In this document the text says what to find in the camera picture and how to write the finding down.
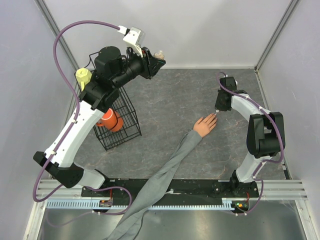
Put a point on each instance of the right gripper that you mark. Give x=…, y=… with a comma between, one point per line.
x=218, y=106

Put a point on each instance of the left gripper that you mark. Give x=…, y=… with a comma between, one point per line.
x=151, y=65

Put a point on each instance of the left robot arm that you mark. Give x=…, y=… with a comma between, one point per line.
x=58, y=158

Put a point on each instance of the mannequin hand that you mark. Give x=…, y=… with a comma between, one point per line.
x=205, y=125

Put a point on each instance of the yellow mug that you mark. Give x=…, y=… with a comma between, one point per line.
x=83, y=77

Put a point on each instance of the grey sleeve forearm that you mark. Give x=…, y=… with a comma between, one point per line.
x=153, y=190

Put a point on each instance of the orange mug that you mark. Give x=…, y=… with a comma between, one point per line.
x=111, y=120

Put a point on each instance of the nail polish bottle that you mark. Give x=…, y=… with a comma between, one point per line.
x=159, y=55

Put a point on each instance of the black wire rack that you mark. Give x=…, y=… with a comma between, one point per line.
x=105, y=92

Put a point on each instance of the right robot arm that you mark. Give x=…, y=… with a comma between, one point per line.
x=265, y=133

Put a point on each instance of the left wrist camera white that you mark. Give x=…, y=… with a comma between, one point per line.
x=133, y=37

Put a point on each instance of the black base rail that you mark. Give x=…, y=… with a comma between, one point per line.
x=180, y=192

